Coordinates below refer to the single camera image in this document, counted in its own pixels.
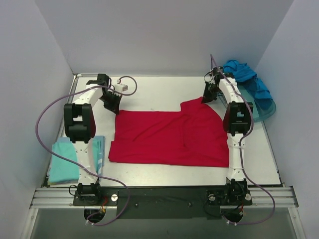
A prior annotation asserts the folded light blue shirt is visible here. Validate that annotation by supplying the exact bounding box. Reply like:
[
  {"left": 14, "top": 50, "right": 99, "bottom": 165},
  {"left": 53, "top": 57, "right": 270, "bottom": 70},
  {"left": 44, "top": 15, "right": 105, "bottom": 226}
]
[{"left": 48, "top": 136, "right": 105, "bottom": 185}]

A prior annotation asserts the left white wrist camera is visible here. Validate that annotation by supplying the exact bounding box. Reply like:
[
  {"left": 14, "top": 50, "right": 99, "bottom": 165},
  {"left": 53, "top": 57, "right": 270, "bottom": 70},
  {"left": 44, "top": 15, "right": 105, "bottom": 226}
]
[{"left": 114, "top": 79, "right": 128, "bottom": 93}]

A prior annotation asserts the aluminium front rail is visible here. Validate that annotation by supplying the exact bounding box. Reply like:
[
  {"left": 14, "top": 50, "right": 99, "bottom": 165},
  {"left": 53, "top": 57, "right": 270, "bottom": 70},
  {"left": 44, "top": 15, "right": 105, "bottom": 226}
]
[{"left": 30, "top": 187, "right": 299, "bottom": 209}]

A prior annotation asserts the teal plastic basket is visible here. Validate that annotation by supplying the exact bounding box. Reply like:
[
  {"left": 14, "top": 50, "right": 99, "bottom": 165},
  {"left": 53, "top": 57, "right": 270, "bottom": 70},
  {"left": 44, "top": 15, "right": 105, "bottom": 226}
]
[{"left": 216, "top": 84, "right": 278, "bottom": 122}]

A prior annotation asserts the red polo shirt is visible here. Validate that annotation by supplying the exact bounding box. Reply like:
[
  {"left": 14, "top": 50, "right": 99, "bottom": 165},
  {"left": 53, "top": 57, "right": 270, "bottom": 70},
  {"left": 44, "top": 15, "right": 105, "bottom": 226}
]
[{"left": 108, "top": 98, "right": 229, "bottom": 168}]

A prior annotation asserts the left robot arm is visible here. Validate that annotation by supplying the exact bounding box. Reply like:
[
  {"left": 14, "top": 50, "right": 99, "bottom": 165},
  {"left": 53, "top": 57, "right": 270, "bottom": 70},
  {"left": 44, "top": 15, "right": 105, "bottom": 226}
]
[{"left": 64, "top": 74, "right": 122, "bottom": 186}]

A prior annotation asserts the folded teal shirt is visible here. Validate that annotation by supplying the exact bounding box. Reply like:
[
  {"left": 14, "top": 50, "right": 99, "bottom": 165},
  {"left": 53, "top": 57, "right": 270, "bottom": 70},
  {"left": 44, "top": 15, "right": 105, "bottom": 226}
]
[{"left": 48, "top": 139, "right": 103, "bottom": 185}]

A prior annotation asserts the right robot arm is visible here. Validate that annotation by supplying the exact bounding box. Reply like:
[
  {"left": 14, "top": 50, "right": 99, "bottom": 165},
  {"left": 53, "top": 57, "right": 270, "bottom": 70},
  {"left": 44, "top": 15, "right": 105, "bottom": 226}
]
[{"left": 202, "top": 67, "right": 253, "bottom": 184}]

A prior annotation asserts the blue t shirt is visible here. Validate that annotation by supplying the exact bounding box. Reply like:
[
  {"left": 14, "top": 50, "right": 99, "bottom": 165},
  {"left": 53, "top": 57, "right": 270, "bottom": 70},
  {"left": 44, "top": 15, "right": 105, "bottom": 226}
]
[{"left": 222, "top": 59, "right": 273, "bottom": 110}]

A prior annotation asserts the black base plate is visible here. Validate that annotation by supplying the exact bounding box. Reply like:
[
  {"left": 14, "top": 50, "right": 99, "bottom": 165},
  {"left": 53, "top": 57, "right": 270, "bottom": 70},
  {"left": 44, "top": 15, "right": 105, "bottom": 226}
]
[{"left": 73, "top": 186, "right": 252, "bottom": 220}]

